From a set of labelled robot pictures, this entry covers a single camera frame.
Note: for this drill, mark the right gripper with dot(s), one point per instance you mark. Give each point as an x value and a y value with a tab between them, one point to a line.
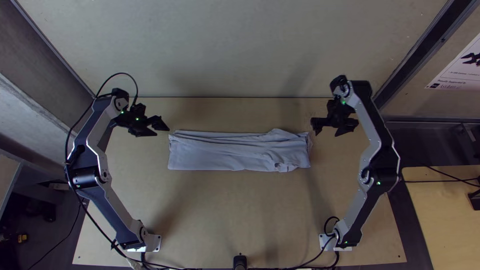
339	112

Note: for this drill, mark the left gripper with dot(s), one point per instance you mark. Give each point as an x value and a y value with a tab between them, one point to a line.
135	120

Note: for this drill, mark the light grey t-shirt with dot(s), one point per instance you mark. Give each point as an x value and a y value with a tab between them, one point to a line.
240	152

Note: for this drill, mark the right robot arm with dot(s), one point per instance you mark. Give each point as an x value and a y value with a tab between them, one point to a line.
378	150

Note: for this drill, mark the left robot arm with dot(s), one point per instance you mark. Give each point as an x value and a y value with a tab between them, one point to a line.
90	144

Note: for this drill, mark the wooden side desk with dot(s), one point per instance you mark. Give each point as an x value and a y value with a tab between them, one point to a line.
442	228

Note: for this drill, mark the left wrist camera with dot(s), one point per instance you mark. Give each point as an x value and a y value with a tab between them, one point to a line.
138	108

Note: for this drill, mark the white wall poster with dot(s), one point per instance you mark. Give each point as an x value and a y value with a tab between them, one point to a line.
459	67

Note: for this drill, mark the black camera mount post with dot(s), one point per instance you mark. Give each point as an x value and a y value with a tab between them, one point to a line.
240	262

